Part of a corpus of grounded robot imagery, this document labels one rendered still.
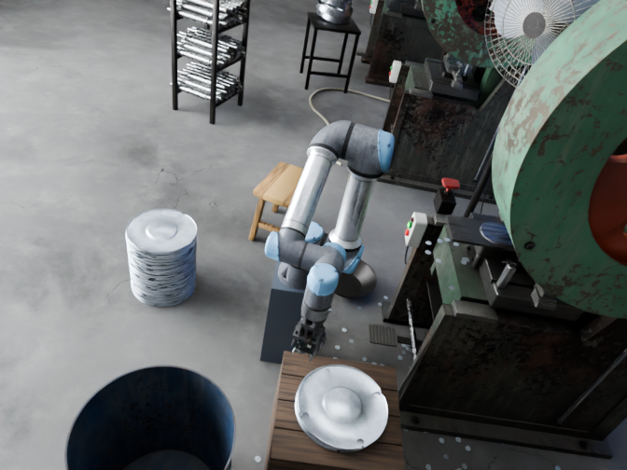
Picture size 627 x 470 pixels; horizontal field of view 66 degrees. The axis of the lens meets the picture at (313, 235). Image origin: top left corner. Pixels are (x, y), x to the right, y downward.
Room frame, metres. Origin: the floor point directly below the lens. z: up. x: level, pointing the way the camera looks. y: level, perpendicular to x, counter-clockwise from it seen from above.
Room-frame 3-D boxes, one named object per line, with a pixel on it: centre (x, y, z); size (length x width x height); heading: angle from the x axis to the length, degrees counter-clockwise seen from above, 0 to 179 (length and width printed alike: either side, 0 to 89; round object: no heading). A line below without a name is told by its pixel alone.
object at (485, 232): (1.38, -0.58, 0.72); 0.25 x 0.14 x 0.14; 94
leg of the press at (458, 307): (1.13, -0.91, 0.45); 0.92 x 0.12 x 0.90; 94
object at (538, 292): (1.22, -0.76, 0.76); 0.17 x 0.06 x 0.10; 4
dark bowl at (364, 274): (1.78, -0.21, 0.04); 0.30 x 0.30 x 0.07
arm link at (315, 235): (1.31, 0.02, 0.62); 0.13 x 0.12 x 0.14; 82
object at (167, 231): (1.52, 0.64, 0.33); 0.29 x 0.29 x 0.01
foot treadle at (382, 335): (1.38, -0.62, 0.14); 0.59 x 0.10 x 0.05; 94
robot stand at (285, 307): (1.31, 0.03, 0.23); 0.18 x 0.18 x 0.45; 4
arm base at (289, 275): (1.31, 0.03, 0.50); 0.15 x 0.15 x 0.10
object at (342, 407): (0.86, -0.21, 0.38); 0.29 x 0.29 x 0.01
